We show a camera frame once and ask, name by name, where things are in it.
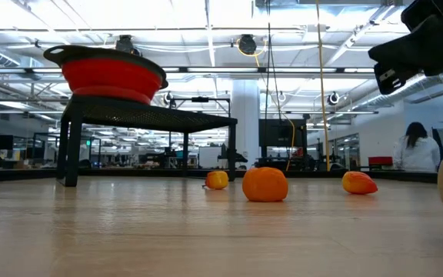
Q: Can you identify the small red-yellow peach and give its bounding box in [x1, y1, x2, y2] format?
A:
[341, 170, 379, 195]
[202, 170, 230, 190]

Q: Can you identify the orange tangerine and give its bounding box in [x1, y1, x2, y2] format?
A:
[241, 166, 289, 202]

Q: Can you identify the person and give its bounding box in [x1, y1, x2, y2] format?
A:
[392, 122, 441, 173]

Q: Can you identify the red box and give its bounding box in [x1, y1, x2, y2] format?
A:
[368, 155, 394, 167]

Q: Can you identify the large black monitor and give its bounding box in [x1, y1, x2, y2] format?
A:
[258, 118, 308, 148]

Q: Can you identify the white cabinet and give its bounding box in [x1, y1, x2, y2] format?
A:
[198, 145, 222, 169]

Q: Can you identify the red collapsible colander grey rim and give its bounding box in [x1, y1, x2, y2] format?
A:
[43, 45, 168, 105]

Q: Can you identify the black perforated metal stand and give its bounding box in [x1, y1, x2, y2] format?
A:
[55, 94, 238, 188]

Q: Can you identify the black aluminium table frame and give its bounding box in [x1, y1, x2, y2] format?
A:
[0, 167, 438, 184]

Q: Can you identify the black power cable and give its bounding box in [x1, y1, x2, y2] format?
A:
[264, 0, 273, 120]

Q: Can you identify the black background rig frame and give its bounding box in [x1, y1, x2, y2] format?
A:
[168, 95, 232, 116]

